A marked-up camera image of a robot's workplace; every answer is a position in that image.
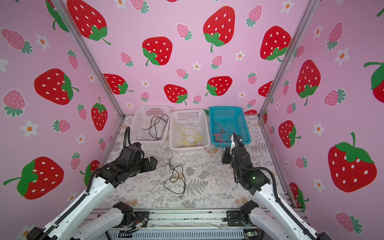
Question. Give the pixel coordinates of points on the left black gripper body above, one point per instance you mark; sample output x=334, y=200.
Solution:
x=145, y=166

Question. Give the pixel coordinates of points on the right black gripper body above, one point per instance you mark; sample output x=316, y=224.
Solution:
x=227, y=158

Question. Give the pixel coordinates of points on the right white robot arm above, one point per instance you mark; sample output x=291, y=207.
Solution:
x=285, y=224

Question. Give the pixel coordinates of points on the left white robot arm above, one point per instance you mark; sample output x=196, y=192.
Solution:
x=68, y=225

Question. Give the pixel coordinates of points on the teal plastic basket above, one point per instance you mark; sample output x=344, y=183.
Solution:
x=226, y=120

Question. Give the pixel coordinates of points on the left white plastic basket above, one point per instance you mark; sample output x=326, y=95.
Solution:
x=149, y=126

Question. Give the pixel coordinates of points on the white plastic basket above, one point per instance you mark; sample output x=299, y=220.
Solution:
x=189, y=130
x=149, y=126

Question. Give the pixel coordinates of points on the middle white plastic basket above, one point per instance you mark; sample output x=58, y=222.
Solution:
x=189, y=130

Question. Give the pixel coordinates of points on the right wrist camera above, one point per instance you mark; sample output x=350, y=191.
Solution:
x=237, y=142

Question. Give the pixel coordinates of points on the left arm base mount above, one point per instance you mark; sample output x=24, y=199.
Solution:
x=132, y=219

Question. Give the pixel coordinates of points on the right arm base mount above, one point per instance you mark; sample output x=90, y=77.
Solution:
x=240, y=218

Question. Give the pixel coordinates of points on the aluminium front rail frame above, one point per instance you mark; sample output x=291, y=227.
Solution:
x=197, y=224

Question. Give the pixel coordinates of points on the left aluminium corner post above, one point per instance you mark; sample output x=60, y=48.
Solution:
x=78, y=38

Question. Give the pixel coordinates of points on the aluminium corner post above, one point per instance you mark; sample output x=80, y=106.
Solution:
x=296, y=38
x=78, y=38

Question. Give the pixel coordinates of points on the right aluminium corner post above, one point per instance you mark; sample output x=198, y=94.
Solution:
x=296, y=38

